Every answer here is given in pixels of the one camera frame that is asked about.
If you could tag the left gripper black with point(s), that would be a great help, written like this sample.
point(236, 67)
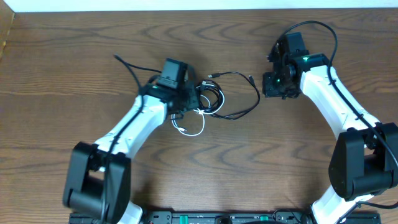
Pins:
point(194, 104)

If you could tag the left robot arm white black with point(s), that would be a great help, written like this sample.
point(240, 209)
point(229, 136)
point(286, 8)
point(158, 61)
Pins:
point(98, 182)

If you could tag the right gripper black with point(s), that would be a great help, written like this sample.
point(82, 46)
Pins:
point(268, 89)

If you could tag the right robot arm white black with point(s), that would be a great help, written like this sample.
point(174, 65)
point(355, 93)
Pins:
point(364, 161)

